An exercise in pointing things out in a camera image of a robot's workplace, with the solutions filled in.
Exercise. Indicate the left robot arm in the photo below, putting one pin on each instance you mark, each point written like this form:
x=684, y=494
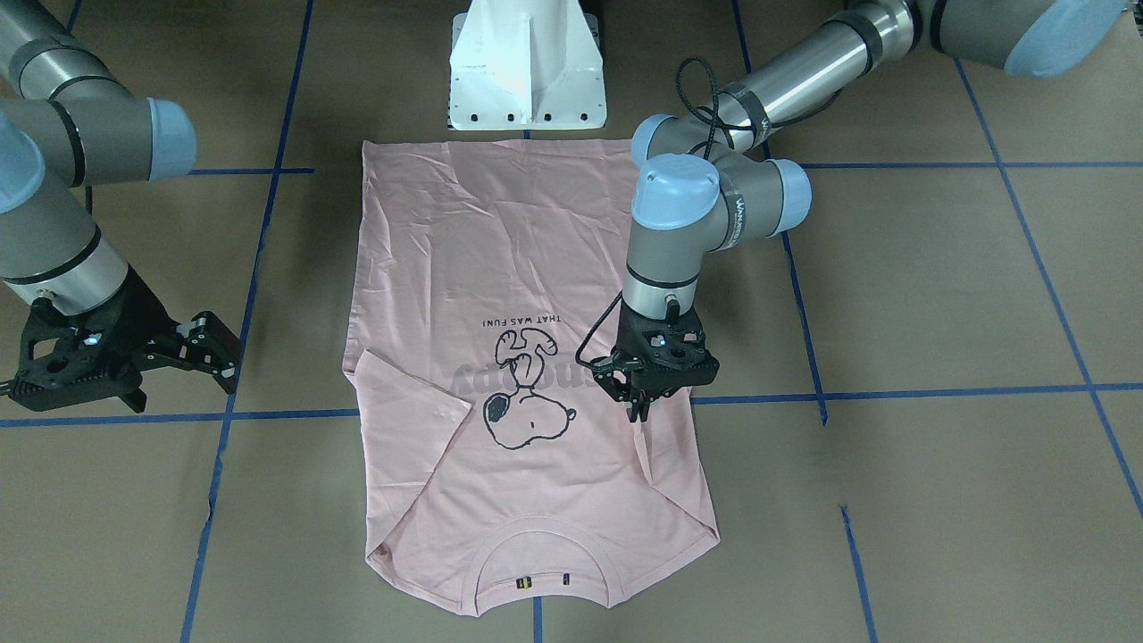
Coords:
x=698, y=193

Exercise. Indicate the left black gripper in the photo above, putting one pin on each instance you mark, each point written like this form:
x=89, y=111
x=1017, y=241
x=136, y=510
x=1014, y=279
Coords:
x=628, y=390

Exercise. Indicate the pink Snoopy t-shirt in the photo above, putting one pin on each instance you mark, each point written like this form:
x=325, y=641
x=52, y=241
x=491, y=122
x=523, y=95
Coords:
x=496, y=469

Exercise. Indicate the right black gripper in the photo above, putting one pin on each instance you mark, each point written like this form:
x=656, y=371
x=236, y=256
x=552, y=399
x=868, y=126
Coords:
x=141, y=314

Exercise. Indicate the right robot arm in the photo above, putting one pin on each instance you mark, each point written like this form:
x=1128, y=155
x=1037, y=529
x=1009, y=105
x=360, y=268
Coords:
x=73, y=125

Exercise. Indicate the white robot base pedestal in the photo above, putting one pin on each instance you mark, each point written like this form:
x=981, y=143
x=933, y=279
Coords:
x=526, y=65

